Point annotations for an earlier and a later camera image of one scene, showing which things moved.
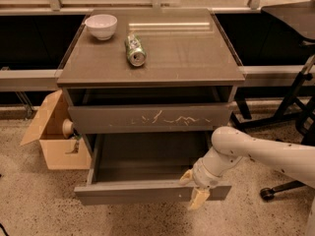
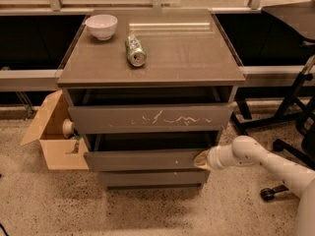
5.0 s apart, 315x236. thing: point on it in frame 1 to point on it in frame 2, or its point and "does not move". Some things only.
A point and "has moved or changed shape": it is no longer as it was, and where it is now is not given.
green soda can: [135, 51] does not move
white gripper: [204, 177] to [213, 158]
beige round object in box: [67, 128] does not move
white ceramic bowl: [101, 26] does not move
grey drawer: [144, 168] has moved or changed shape
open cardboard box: [62, 152] does not move
